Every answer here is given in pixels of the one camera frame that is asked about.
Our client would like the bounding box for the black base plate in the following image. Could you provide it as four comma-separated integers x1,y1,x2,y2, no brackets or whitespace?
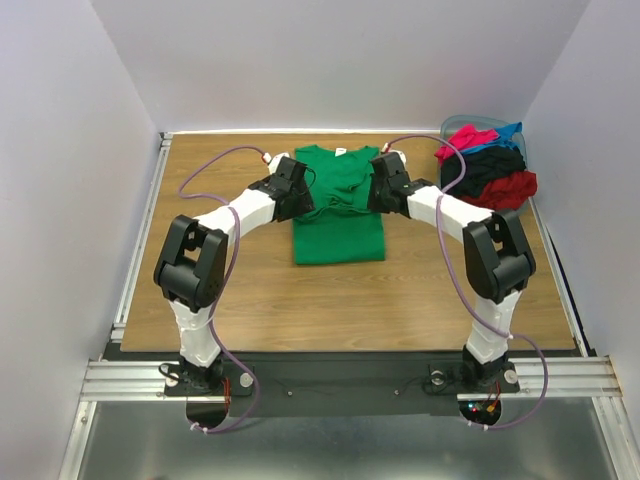
159,351,520,422

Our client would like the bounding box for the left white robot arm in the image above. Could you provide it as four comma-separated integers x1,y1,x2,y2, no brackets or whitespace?
153,154,316,396

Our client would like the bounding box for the grey plastic laundry basket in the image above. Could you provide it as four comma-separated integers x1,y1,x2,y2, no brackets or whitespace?
435,115,538,211

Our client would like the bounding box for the aluminium frame rail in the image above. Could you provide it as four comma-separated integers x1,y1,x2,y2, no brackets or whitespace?
80,357,622,403

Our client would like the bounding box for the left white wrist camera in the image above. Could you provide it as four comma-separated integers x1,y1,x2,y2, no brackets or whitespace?
261,152,289,174

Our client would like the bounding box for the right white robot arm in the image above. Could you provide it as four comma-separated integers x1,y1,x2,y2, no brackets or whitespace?
368,151,536,390

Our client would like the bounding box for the red t shirt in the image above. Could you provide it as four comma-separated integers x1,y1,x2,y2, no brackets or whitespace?
467,171,538,211

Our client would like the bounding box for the black t shirt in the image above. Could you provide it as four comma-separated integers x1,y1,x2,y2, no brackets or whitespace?
448,147,526,198

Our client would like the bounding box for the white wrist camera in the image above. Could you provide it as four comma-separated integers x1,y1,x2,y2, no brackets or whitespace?
381,143,407,164
261,152,289,174

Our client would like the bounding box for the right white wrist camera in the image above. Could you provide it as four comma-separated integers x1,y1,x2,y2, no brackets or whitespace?
381,143,407,164

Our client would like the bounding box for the green t shirt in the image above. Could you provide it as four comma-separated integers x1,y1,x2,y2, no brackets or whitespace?
293,145,386,265

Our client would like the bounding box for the blue t shirt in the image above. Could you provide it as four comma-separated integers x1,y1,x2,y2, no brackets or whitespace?
462,122,525,154

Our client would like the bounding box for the pink t shirt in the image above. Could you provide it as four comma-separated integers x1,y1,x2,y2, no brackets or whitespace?
434,124,499,164

